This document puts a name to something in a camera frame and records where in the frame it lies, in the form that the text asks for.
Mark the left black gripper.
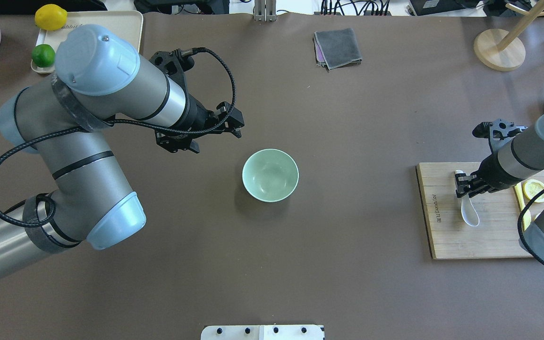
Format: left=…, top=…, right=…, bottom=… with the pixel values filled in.
left=155, top=97, right=245, bottom=153

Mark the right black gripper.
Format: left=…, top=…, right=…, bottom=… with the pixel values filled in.
left=455, top=158, right=507, bottom=198

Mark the light green bowl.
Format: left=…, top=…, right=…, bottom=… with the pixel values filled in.
left=241, top=148, right=300, bottom=203

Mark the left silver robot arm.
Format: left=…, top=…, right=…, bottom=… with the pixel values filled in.
left=0, top=24, right=245, bottom=279

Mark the white ceramic spoon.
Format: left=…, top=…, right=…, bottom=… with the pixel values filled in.
left=455, top=170, right=481, bottom=227

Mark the bamboo cutting board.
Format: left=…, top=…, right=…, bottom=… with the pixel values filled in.
left=416, top=162, right=544, bottom=260

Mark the lemon slice stack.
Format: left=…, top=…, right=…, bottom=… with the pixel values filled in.
left=522, top=178, right=544, bottom=203

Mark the yellow plastic knife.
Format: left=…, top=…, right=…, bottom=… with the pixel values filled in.
left=513, top=183, right=532, bottom=231

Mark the beige serving tray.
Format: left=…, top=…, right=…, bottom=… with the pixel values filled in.
left=31, top=10, right=144, bottom=75

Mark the wooden mug tree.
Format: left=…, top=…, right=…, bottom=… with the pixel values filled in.
left=473, top=0, right=544, bottom=72

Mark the folded grey cloth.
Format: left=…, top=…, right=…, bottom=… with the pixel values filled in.
left=313, top=28, right=362, bottom=70

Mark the green lime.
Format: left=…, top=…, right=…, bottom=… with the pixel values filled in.
left=32, top=44, right=56, bottom=68

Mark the yellow lemon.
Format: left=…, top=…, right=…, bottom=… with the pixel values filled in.
left=34, top=4, right=68, bottom=31

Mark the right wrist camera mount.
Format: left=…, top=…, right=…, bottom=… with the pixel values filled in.
left=471, top=119, right=527, bottom=153

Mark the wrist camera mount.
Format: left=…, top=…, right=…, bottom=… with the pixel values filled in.
left=471, top=119, right=527, bottom=153
left=149, top=48, right=201, bottom=78

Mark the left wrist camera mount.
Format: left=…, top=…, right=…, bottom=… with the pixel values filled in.
left=149, top=48, right=201, bottom=78

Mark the aluminium frame post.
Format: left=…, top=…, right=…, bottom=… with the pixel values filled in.
left=253, top=0, right=278, bottom=22

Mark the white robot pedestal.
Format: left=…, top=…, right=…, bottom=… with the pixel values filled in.
left=200, top=323, right=326, bottom=340

